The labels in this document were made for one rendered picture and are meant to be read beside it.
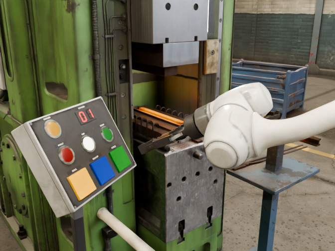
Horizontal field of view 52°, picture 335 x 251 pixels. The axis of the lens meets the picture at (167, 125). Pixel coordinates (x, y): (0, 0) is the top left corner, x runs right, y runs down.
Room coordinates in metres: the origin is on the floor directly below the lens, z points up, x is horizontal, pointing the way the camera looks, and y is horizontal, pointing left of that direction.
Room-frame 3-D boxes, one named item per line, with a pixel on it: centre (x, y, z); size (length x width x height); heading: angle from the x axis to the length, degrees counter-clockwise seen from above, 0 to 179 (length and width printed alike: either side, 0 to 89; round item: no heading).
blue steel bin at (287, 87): (5.39, -1.48, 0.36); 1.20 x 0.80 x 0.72; 50
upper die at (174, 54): (1.63, 0.07, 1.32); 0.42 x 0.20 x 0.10; 39
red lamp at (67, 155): (0.92, 0.29, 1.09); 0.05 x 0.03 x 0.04; 129
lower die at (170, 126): (1.63, 0.07, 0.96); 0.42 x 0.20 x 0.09; 39
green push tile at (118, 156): (1.08, 0.16, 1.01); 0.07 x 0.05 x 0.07; 154
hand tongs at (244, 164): (1.79, -0.59, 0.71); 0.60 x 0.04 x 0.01; 123
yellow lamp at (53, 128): (0.94, 0.33, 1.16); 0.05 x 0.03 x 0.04; 129
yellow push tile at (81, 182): (0.90, 0.25, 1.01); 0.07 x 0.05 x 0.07; 154
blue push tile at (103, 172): (0.99, 0.21, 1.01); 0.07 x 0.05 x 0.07; 154
